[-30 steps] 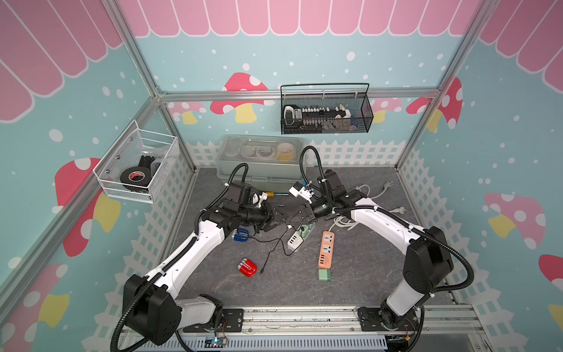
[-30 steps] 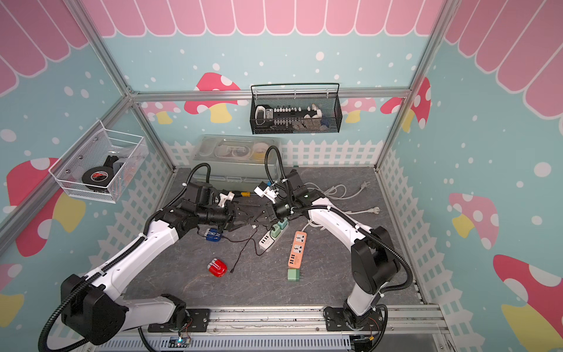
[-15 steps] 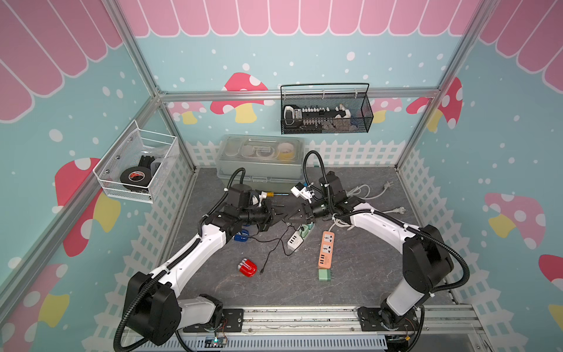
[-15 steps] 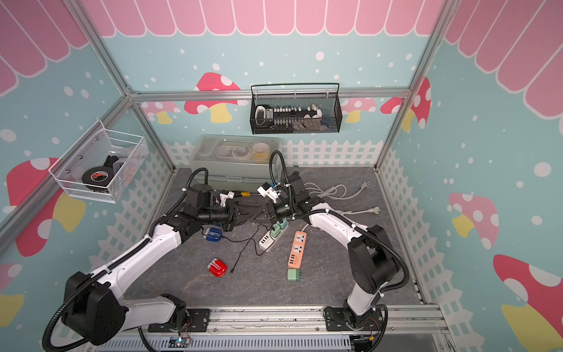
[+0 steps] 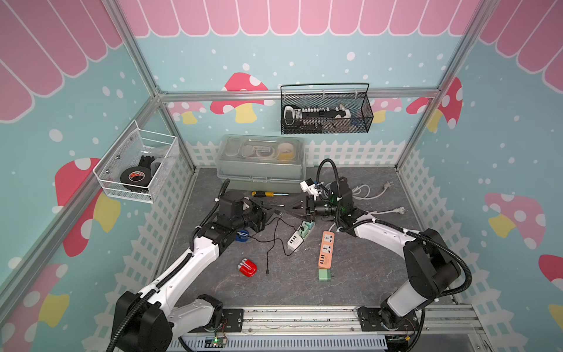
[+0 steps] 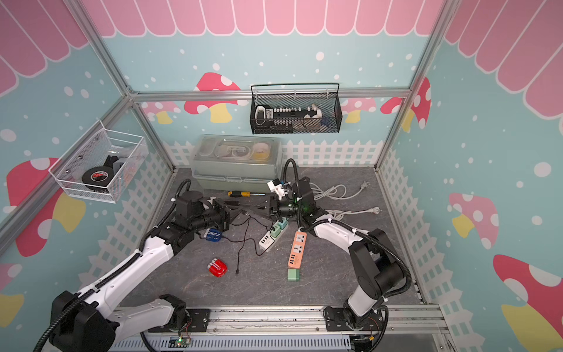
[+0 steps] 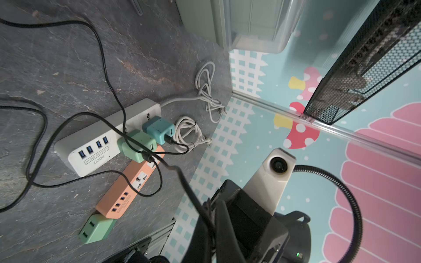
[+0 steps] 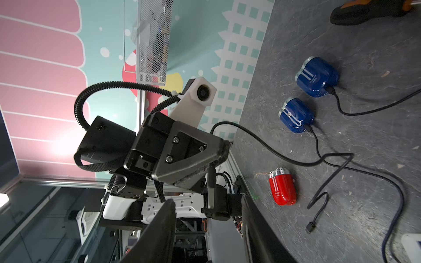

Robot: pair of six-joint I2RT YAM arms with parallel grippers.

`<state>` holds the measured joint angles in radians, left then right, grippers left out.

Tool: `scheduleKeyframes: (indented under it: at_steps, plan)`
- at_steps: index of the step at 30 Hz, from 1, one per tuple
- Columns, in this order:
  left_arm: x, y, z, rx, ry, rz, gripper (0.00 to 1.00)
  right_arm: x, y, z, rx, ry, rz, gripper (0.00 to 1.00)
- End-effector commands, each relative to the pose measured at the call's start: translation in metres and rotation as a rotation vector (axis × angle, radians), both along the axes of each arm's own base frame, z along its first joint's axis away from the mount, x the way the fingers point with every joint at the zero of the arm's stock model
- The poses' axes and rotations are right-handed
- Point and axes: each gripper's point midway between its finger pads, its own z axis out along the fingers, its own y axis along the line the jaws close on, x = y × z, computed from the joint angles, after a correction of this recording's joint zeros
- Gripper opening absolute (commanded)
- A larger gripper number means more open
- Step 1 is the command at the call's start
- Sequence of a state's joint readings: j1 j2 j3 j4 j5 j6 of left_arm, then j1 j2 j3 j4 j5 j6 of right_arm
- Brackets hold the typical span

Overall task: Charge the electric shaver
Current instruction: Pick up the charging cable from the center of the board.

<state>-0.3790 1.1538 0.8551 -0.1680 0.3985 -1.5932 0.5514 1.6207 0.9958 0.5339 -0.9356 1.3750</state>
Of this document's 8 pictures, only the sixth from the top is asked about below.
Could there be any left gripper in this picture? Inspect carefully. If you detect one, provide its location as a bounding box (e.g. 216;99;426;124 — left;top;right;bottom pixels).
191;198;243;233

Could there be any teal USB charger adapter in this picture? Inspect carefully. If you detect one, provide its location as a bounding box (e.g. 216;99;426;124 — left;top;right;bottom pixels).
277;217;289;230

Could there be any green adapter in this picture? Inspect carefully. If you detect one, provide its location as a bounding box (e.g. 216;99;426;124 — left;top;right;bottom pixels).
270;224;282;239
287;268;301;282

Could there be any black usb cable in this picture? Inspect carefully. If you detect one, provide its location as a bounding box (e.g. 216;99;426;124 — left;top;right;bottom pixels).
228;202;265;277
228;210;274;230
219;224;268;257

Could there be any black USB cable front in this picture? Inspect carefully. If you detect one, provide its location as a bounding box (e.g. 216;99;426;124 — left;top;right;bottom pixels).
228;202;265;277

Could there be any green adapter front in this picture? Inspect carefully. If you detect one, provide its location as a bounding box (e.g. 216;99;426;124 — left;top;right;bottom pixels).
287;268;301;282

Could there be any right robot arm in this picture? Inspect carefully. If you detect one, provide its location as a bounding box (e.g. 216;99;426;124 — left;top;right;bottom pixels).
266;158;413;329

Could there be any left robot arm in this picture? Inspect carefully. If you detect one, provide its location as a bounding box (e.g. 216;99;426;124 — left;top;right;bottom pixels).
34;179;231;351

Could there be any yellow black screwdriver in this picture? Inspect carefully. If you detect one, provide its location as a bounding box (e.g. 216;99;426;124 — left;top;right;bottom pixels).
227;191;265;198

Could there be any white power strip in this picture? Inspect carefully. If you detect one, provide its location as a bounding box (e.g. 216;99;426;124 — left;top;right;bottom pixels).
259;231;277;251

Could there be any orange power strip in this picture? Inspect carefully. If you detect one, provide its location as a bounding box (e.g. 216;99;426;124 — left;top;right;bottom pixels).
288;231;307;269

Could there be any green translucent storage box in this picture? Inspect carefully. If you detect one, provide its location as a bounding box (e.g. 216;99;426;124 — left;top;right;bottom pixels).
190;135;282;193

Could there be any black tape roll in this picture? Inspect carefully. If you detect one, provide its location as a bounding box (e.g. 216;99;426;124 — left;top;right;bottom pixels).
82;166;114;192

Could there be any white power cord front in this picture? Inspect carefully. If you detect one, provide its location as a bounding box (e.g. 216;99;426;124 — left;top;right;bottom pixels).
327;205;382;220

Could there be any white power cord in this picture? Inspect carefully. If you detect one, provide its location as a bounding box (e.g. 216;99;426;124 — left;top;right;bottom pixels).
327;205;382;220
310;180;369;202

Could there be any white power cord rear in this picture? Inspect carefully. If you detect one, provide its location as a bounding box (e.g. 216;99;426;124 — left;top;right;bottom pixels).
310;180;369;202

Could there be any black wire mesh basket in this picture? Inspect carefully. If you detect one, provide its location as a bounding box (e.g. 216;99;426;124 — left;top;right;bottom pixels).
249;83;342;134

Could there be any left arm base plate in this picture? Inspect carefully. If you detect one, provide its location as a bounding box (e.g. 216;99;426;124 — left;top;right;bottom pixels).
148;308;211;333

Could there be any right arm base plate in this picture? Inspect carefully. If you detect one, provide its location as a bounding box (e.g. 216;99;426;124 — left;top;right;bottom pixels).
323;307;384;332

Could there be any white wire basket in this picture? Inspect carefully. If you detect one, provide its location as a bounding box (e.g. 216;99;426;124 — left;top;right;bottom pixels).
49;121;149;204

